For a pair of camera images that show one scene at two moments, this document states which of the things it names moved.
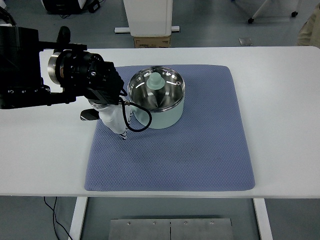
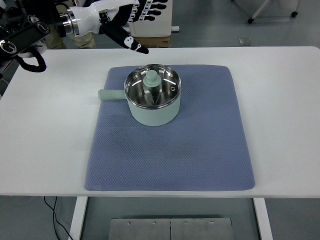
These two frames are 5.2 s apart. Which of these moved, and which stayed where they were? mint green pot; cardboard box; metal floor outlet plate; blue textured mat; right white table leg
Moved: mint green pot
Stayed: cardboard box; right white table leg; blue textured mat; metal floor outlet plate
